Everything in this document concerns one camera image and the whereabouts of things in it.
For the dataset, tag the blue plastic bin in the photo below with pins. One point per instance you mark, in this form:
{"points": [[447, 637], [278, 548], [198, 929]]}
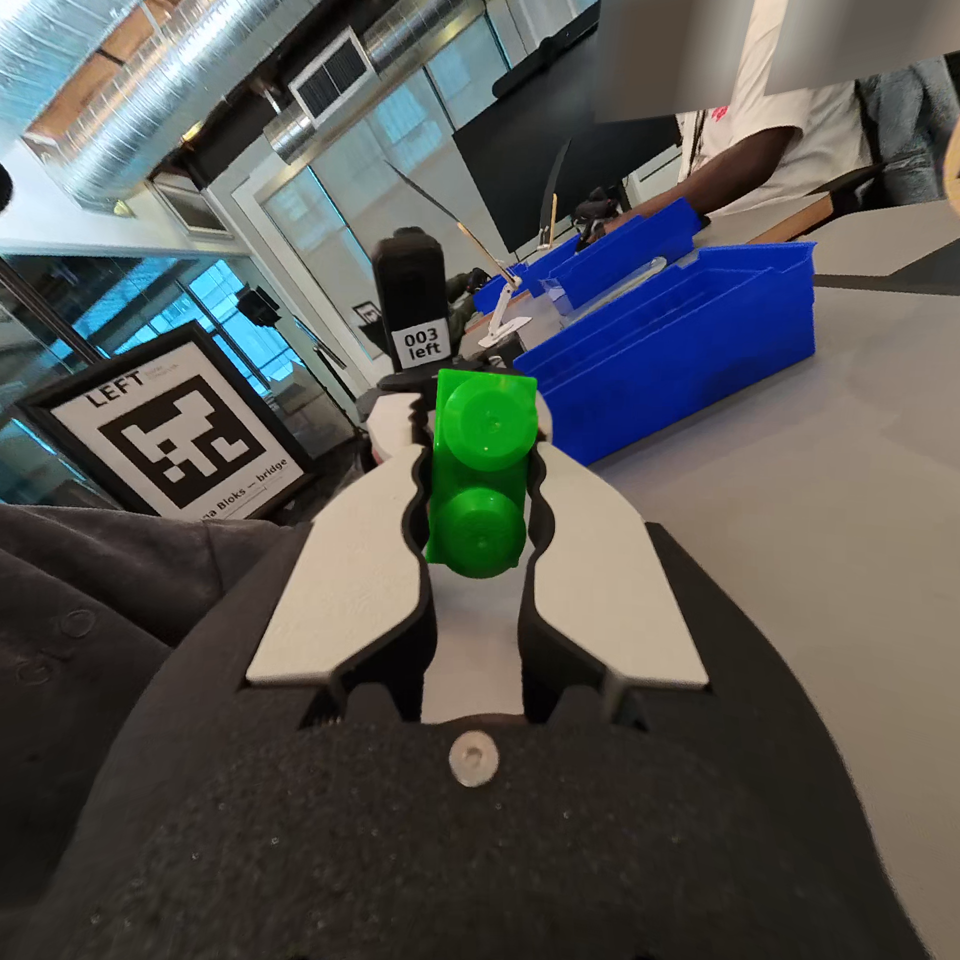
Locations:
{"points": [[551, 259], [622, 247], [675, 360]]}

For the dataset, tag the large black wall monitor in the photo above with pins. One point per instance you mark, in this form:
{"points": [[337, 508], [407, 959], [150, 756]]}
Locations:
{"points": [[525, 172]]}

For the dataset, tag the silver air duct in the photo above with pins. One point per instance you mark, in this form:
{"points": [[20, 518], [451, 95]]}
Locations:
{"points": [[187, 97]]}

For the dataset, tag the black tripod stand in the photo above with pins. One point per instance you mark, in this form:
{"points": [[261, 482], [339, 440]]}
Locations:
{"points": [[330, 390]]}

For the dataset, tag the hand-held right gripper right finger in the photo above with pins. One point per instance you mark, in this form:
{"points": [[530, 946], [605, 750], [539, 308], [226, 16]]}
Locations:
{"points": [[609, 592]]}

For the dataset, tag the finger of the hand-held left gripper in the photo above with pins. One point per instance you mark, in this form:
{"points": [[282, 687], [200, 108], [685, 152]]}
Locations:
{"points": [[397, 427], [545, 427]]}

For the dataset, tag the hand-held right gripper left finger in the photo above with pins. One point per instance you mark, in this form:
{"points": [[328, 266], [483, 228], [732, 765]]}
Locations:
{"points": [[349, 592]]}

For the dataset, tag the wooden edged table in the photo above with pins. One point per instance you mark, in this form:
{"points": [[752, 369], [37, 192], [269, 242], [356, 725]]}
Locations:
{"points": [[795, 221]]}

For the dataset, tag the framed black white marker sign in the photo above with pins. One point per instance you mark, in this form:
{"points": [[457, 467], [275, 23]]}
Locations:
{"points": [[172, 435]]}

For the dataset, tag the black camera on stand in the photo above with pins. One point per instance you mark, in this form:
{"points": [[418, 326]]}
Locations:
{"points": [[259, 304]]}

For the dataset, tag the green two-stud toy block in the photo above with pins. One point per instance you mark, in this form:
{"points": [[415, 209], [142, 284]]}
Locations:
{"points": [[480, 450]]}

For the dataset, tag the white ceiling vent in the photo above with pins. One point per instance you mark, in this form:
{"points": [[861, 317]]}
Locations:
{"points": [[330, 71]]}

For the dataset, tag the blue denim garment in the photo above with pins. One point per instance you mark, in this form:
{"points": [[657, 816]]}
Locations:
{"points": [[907, 127]]}

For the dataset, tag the black curved panel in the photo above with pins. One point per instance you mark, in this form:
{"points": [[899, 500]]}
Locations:
{"points": [[546, 217]]}

